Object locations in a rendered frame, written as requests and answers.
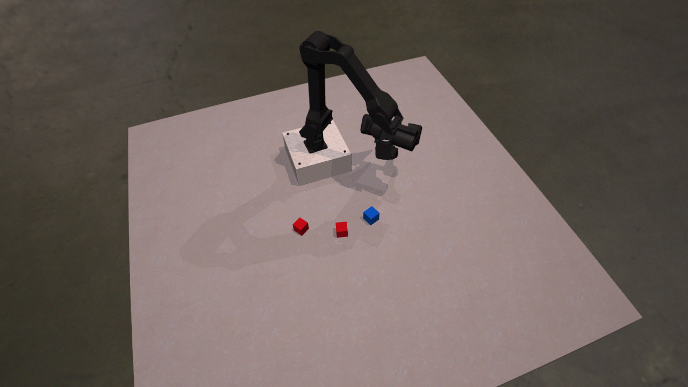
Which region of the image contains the blue cube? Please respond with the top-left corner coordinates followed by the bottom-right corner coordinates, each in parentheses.
top-left (363, 206), bottom-right (379, 225)

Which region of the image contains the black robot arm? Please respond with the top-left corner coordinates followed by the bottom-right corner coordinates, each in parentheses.
top-left (299, 31), bottom-right (419, 160)

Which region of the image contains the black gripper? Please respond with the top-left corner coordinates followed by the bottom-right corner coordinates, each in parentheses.
top-left (360, 114), bottom-right (422, 145)

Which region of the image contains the red cube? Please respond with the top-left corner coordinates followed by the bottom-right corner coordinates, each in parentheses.
top-left (336, 222), bottom-right (348, 238)
top-left (293, 218), bottom-right (309, 236)

